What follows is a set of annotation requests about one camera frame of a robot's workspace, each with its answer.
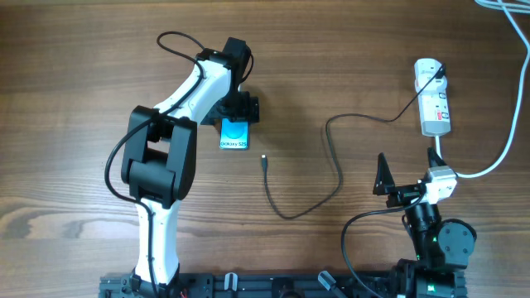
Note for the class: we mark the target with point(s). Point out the turquoise screen Galaxy smartphone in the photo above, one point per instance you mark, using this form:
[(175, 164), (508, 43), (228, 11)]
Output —
[(233, 135)]

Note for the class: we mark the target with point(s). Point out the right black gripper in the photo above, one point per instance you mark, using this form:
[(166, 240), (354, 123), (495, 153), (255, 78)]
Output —
[(386, 185)]

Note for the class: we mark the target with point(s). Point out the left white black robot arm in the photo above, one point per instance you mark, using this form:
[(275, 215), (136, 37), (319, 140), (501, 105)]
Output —
[(159, 155)]

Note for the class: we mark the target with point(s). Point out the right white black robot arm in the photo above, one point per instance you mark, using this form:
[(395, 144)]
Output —
[(443, 246)]

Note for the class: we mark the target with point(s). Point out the white power strip socket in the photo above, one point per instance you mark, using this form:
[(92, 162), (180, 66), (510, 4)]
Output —
[(431, 83)]

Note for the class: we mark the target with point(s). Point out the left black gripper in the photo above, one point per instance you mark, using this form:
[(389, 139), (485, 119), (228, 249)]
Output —
[(248, 110)]

